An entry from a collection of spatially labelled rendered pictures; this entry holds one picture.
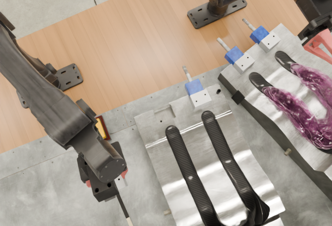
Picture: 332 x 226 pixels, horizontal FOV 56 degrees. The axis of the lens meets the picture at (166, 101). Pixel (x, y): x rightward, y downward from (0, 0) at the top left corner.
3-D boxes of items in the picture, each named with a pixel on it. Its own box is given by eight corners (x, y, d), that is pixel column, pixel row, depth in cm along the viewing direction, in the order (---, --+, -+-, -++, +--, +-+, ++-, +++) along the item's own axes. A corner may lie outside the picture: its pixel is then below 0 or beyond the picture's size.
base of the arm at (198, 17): (254, -8, 99) (242, -25, 100) (198, 18, 96) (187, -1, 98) (247, 6, 107) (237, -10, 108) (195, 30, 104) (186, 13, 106)
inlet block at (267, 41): (235, 27, 101) (239, 18, 96) (246, 18, 102) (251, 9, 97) (264, 56, 99) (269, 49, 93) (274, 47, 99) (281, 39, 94)
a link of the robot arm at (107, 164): (137, 159, 61) (110, 130, 51) (103, 190, 59) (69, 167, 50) (106, 125, 68) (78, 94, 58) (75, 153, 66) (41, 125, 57)
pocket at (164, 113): (152, 112, 91) (151, 109, 88) (169, 105, 92) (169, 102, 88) (158, 126, 90) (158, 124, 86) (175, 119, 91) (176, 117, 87)
